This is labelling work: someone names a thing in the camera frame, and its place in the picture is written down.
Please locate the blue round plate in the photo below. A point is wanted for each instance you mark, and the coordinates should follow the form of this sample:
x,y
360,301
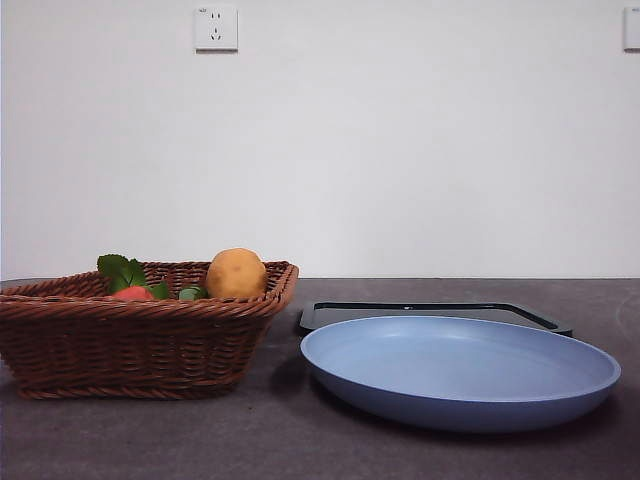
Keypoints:
x,y
450,370

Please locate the green chili pepper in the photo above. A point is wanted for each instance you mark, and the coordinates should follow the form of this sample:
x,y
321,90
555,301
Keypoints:
x,y
192,294

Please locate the white wall socket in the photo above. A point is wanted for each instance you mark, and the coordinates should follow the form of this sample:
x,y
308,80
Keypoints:
x,y
216,29
632,30

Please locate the yellow-brown potato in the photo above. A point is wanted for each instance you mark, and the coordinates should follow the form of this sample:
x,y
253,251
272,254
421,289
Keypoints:
x,y
236,274

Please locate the orange carrot with green leaves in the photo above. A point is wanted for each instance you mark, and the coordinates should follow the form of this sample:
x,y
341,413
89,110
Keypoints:
x,y
120,270

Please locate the brown wicker basket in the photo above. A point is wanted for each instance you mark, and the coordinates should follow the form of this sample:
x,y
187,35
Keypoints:
x,y
140,345

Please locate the black rectangular tray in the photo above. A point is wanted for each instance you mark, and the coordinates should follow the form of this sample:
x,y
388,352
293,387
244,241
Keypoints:
x,y
350,311

